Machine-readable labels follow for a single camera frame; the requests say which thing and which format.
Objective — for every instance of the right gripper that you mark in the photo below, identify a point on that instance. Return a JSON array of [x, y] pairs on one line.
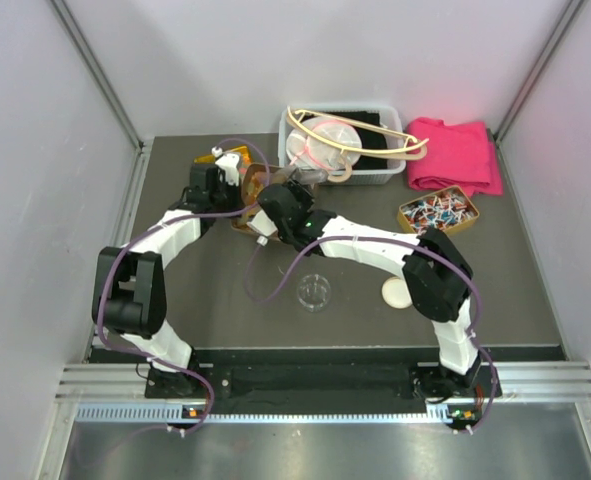
[[301, 192]]

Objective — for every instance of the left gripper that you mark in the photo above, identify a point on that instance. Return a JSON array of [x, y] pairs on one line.
[[235, 192]]

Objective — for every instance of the gold tin pastel gummies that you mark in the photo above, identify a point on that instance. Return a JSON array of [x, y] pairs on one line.
[[253, 182]]

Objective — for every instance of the clear round container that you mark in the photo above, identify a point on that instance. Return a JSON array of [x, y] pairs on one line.
[[313, 292]]

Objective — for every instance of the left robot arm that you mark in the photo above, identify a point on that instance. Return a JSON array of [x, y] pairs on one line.
[[129, 297]]

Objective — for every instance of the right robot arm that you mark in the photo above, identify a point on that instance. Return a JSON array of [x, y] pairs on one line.
[[437, 278]]

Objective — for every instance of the gold tin wrapped candies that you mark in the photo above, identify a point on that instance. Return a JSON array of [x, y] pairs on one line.
[[449, 210]]

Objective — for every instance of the black cloth in basket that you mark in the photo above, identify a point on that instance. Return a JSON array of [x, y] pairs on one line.
[[369, 139]]

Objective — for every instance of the white round lid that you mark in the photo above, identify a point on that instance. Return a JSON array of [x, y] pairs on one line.
[[395, 293]]

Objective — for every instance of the wooden clothes hanger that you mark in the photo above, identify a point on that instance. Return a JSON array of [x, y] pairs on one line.
[[316, 138]]

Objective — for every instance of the pink cloth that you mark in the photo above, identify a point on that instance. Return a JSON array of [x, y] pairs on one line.
[[459, 154]]

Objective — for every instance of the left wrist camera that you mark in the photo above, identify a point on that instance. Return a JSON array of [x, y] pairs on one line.
[[230, 162]]

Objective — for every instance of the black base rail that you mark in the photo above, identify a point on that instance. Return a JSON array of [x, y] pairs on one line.
[[338, 380]]

